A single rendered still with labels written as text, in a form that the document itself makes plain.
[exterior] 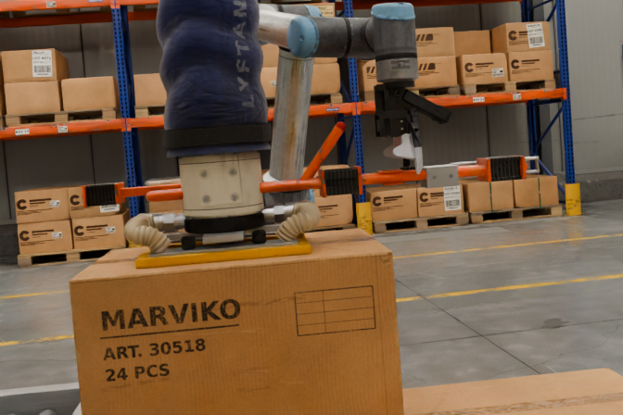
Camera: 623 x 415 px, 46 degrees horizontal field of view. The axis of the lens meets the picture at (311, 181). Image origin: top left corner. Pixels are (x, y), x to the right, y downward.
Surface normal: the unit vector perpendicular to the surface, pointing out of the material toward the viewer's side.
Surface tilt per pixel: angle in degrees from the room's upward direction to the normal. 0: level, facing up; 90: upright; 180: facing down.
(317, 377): 90
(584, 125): 90
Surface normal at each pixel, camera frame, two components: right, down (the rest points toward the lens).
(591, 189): 0.14, 0.04
